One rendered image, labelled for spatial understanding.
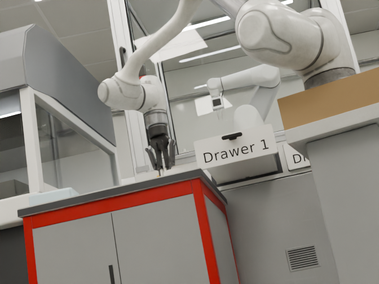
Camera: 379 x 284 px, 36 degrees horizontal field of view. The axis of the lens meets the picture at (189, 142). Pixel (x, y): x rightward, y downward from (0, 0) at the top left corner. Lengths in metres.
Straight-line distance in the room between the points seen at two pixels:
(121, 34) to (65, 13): 2.13
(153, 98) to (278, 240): 0.74
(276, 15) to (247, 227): 1.06
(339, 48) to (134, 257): 0.87
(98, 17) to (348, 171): 3.61
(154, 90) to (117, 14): 0.65
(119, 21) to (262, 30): 1.32
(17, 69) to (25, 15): 2.29
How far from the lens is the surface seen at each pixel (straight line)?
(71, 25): 5.03
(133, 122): 2.58
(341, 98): 1.63
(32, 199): 2.02
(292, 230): 2.37
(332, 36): 1.75
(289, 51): 1.61
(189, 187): 1.84
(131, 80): 2.17
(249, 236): 2.38
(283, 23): 1.59
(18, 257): 2.46
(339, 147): 1.64
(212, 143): 2.12
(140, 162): 2.52
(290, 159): 2.41
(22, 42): 2.66
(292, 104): 1.66
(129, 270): 1.85
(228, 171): 2.27
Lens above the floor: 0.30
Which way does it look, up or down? 17 degrees up
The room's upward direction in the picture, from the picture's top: 11 degrees counter-clockwise
